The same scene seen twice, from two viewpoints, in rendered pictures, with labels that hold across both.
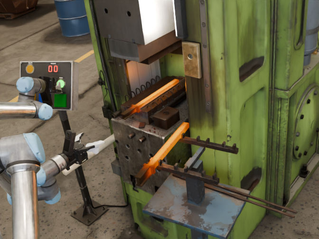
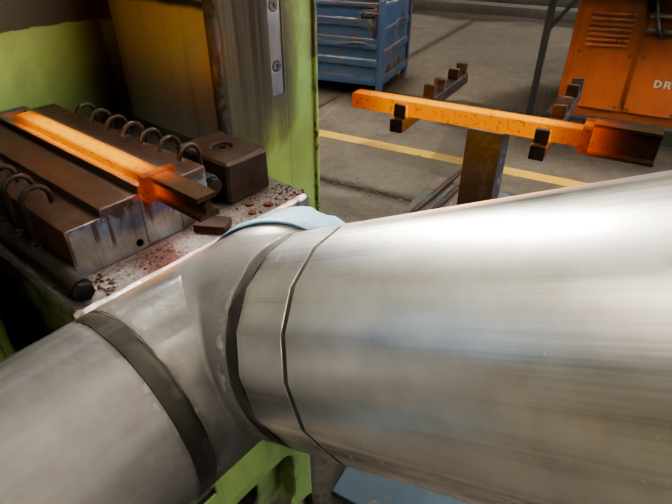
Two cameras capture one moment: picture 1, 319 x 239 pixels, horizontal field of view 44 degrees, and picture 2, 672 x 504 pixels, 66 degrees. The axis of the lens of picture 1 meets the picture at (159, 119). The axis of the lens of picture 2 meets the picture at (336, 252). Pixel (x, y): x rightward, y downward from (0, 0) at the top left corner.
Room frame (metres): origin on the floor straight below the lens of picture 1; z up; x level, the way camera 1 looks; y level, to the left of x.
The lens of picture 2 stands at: (1.65, 0.72, 1.29)
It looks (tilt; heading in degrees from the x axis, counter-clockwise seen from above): 34 degrees down; 266
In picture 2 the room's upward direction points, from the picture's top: straight up
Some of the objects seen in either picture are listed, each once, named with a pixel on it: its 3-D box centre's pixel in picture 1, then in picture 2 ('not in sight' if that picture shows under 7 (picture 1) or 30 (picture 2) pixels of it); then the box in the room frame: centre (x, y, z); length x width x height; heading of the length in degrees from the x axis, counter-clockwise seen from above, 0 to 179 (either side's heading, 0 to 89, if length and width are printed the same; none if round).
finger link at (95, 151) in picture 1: (95, 148); not in sight; (1.54, 0.31, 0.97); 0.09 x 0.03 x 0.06; 101
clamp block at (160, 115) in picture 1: (166, 117); (223, 165); (1.78, -0.04, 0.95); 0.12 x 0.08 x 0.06; 137
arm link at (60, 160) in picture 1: (59, 163); not in sight; (1.45, 0.47, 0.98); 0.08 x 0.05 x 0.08; 47
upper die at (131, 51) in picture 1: (150, 36); not in sight; (2.01, -0.01, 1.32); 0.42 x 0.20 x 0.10; 137
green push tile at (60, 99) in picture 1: (60, 100); not in sight; (2.03, 0.54, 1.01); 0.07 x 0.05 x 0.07; 72
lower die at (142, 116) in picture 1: (158, 96); (63, 171); (2.01, -0.01, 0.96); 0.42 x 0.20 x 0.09; 137
